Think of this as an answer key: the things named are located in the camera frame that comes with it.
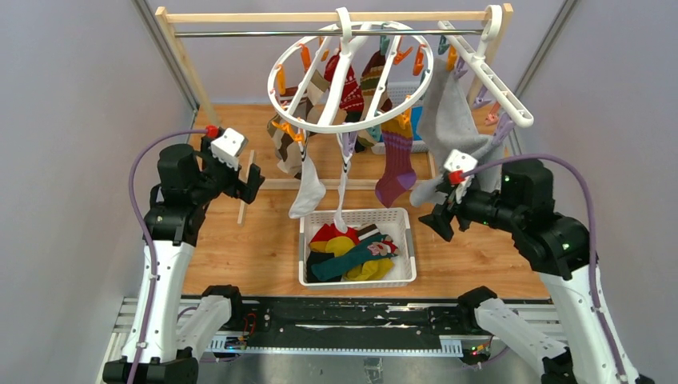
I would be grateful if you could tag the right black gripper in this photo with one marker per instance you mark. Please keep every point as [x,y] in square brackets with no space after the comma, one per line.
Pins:
[439,218]

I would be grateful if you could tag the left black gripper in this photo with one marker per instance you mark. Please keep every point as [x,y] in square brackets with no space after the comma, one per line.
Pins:
[239,188]

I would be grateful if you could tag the purple striped sock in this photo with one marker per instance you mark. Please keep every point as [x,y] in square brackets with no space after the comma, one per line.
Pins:
[399,175]

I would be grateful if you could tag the round white clip hanger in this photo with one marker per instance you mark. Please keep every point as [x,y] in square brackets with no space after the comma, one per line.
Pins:
[333,120]

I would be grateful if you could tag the brown beige patterned sock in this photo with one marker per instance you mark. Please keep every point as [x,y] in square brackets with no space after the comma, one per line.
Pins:
[286,149]

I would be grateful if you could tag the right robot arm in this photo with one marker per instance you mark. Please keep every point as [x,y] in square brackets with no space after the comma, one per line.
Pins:
[561,250]

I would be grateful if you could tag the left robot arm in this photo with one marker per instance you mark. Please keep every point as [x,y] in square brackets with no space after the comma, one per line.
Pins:
[159,349]

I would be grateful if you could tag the straight white clip hanger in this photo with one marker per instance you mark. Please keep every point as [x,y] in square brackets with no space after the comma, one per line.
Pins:
[476,60]

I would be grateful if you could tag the white front basket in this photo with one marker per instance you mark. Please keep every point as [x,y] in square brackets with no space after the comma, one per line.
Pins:
[391,221]

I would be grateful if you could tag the white basket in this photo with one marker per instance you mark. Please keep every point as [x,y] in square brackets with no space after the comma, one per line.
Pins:
[397,94]
[391,221]

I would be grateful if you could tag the cartoon print sock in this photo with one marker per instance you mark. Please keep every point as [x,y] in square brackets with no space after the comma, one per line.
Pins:
[383,249]

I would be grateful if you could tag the orange clothespin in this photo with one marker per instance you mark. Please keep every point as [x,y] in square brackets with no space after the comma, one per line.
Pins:
[288,129]

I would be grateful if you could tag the red yellow sock in basket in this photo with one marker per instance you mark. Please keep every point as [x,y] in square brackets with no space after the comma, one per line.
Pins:
[329,239]

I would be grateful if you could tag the black sock in basket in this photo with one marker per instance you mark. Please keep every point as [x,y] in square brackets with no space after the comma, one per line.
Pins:
[316,258]

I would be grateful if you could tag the grey towel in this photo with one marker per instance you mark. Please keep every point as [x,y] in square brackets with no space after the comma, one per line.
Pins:
[447,124]

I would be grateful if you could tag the purple clothespin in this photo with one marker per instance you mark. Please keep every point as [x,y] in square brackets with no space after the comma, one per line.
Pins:
[347,141]

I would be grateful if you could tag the blue cloth in basket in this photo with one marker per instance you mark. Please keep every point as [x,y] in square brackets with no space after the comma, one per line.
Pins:
[415,117]

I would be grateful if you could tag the teal sock in basket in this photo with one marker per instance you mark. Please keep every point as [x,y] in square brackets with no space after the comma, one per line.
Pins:
[359,254]

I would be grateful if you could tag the red patterned sock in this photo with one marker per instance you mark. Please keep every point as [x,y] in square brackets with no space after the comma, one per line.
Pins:
[351,96]

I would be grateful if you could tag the white back basket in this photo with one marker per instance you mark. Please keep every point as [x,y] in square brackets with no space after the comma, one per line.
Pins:
[397,94]

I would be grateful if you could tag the brown argyle sock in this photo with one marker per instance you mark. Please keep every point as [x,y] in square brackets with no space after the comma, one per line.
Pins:
[369,81]

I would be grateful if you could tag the metal rack rod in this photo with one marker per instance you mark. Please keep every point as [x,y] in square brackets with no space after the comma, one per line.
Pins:
[238,33]

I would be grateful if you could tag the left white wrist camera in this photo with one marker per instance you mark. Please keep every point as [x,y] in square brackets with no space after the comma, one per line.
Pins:
[228,147]

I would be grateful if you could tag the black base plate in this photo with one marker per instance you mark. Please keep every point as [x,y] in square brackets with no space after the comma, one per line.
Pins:
[337,326]

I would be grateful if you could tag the wooden drying rack frame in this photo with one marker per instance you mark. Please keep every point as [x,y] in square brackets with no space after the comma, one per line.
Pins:
[294,70]

